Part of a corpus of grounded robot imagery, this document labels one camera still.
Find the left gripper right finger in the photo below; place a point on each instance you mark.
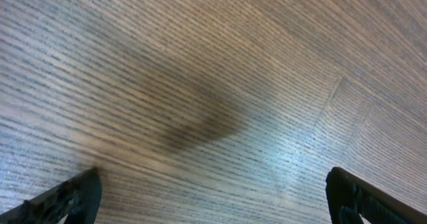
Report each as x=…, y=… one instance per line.
x=352, y=200

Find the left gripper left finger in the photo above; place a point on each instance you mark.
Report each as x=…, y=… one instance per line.
x=76, y=200

